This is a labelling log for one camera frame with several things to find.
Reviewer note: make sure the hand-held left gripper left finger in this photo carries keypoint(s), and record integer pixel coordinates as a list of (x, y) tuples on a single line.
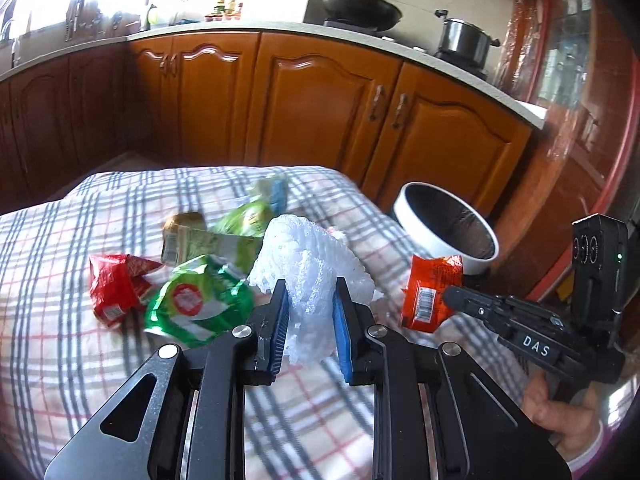
[(280, 330)]

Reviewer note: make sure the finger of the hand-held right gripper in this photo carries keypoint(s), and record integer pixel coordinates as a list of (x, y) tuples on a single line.
[(480, 305)]

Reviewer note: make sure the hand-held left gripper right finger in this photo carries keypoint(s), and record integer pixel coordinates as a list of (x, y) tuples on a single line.
[(344, 330)]

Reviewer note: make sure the orange snack wrapper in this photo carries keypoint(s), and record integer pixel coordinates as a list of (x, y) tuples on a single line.
[(425, 285)]

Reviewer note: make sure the white foam wrap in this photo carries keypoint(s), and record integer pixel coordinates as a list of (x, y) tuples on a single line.
[(300, 260)]

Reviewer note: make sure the white round trash bin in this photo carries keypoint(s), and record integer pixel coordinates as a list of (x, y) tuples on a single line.
[(430, 240)]

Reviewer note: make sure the green and white wrapper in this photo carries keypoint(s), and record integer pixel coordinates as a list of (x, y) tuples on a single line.
[(200, 300)]

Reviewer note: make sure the lime green bag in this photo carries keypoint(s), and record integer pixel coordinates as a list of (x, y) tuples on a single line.
[(245, 217)]

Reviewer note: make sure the green gold snack packet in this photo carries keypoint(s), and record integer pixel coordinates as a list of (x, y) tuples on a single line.
[(200, 242)]

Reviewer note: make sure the blue and green packet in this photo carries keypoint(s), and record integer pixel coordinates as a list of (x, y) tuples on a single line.
[(272, 192)]

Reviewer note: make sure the red snack wrapper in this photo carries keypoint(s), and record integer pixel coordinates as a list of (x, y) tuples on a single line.
[(115, 285)]

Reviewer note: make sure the person's right forearm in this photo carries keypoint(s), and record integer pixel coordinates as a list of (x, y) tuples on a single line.
[(607, 447)]

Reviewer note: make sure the person's right hand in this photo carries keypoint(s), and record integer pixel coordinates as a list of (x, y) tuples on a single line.
[(555, 412)]

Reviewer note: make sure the plaid cloth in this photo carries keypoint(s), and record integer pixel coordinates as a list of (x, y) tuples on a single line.
[(75, 385)]

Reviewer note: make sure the red framed glass sliding door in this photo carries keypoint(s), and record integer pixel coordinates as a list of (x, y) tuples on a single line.
[(565, 60)]

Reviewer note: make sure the row of wooden base cabinets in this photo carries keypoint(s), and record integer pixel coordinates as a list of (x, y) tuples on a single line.
[(310, 110)]

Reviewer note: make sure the steel cooking pot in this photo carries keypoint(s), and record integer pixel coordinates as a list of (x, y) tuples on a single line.
[(462, 40)]

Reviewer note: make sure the black wok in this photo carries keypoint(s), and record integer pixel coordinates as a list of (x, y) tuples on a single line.
[(360, 10)]

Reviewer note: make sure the cluster of condiment bottles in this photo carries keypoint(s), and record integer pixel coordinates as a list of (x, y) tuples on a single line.
[(225, 10)]

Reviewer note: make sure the white and green container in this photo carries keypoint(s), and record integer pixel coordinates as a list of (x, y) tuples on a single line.
[(156, 17)]

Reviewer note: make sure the knife block with knives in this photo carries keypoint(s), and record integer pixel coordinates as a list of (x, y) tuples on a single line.
[(74, 20)]

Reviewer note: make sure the kitchen window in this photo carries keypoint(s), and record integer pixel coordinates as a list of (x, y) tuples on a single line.
[(50, 10)]

